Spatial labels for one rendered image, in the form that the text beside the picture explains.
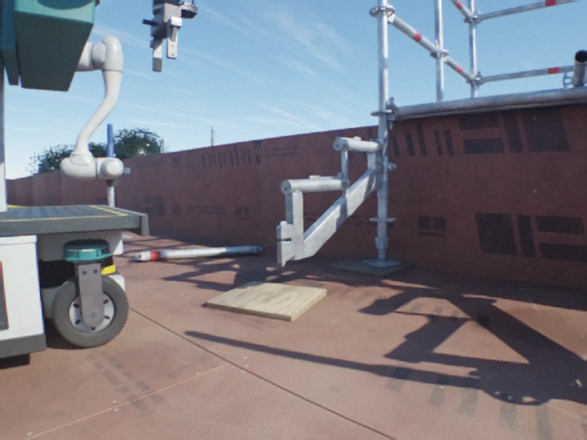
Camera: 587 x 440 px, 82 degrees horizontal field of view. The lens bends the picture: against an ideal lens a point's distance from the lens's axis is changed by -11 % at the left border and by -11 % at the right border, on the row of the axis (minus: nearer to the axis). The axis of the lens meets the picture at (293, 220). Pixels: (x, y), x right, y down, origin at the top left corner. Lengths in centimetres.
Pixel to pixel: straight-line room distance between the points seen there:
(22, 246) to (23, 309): 13
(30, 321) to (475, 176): 164
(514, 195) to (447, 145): 37
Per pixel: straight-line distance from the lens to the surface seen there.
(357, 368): 85
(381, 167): 175
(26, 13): 94
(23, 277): 87
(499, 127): 176
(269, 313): 112
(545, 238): 172
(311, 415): 69
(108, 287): 97
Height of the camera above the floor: 38
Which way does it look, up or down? 5 degrees down
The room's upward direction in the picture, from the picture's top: straight up
